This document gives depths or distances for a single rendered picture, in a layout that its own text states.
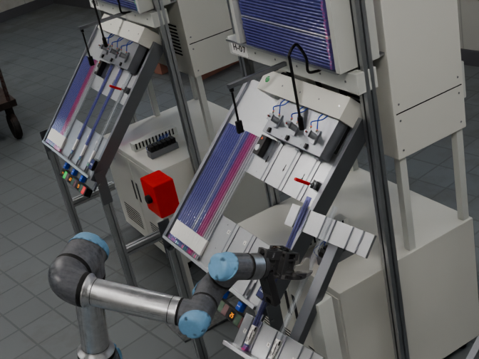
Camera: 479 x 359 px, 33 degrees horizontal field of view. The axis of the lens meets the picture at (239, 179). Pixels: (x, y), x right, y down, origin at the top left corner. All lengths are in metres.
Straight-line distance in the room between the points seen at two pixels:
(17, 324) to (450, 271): 2.25
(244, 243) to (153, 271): 1.60
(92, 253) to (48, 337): 1.87
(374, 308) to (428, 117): 0.71
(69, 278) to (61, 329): 1.95
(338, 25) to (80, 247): 1.00
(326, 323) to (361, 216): 0.84
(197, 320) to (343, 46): 0.95
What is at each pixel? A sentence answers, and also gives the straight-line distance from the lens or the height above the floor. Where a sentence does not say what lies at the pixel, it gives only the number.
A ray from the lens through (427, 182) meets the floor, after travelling 4.68.
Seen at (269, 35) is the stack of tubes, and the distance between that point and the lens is 2.79.
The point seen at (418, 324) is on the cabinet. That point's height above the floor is 0.30.
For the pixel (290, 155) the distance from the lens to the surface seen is 2.79.
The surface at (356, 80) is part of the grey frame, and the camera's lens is 2.51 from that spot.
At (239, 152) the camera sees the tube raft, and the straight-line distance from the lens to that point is 2.99.
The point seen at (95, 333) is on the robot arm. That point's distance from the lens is 2.47.
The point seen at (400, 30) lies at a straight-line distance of 2.64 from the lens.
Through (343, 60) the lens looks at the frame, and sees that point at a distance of 2.49.
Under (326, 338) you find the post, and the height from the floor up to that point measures 0.70.
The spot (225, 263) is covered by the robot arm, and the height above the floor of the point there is 1.14.
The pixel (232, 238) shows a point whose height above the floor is 0.82.
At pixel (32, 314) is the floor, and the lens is 4.35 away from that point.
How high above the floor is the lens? 2.27
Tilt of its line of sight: 27 degrees down
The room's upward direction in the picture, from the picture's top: 12 degrees counter-clockwise
